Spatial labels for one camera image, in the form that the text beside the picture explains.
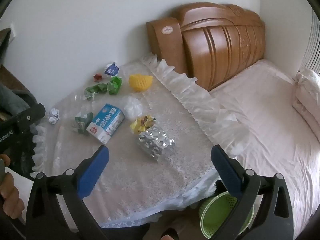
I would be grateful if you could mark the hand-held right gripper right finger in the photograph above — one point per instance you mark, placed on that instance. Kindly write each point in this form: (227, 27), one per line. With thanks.
(227, 171)

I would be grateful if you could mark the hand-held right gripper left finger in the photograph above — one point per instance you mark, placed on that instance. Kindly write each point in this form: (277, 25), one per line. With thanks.
(92, 173)

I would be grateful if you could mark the white paper ball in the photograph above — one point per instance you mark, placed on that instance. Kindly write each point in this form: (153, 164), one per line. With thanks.
(54, 116)

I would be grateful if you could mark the green plastic waste basket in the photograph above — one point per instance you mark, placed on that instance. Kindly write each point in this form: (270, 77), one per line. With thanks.
(217, 217)

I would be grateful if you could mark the blue and white milk carton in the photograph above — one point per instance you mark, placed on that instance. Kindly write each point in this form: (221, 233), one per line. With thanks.
(106, 123)

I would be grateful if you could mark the green and white wrapper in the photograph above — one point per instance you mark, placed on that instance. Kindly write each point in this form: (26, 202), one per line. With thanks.
(81, 123)

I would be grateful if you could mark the yellow snack wrapper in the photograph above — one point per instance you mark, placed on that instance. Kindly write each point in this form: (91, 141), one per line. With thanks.
(142, 125)

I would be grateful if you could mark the silver blister pack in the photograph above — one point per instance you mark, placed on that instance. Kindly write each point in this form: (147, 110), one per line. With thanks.
(155, 142)

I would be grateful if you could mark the white plastic bag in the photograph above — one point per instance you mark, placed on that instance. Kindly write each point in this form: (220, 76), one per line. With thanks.
(132, 107)

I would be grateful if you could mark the person's left hand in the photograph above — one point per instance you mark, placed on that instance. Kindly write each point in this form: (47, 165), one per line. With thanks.
(11, 195)

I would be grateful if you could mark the white lace cloth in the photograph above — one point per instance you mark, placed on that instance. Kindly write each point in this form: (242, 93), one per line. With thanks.
(140, 175)

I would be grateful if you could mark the pink bed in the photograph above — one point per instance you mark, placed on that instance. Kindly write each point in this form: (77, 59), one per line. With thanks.
(270, 120)

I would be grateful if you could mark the green toy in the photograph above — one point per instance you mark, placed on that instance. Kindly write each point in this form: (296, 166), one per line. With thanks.
(95, 90)

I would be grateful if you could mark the small red wrapper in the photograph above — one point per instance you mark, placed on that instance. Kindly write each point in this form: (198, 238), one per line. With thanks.
(97, 77)

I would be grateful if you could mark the bright green crumpled wrapper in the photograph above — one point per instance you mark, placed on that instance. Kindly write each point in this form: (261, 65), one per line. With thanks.
(115, 85)

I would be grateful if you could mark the yellow toy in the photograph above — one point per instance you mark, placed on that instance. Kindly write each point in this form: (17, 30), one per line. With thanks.
(138, 81)

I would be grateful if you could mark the blue and white crumpled wrapper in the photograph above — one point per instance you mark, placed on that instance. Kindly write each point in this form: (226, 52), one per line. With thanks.
(111, 69)

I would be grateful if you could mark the pink folded pillows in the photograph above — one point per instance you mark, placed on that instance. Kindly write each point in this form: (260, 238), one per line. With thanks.
(308, 97)

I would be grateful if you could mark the carved wooden headboard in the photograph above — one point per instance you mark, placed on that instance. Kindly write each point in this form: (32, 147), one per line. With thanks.
(225, 47)

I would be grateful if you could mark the wooden panel with round sticker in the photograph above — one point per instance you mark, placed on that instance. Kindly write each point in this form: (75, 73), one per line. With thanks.
(165, 42)

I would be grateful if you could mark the white pleated curtain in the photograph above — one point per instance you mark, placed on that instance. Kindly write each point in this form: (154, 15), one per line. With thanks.
(312, 45)

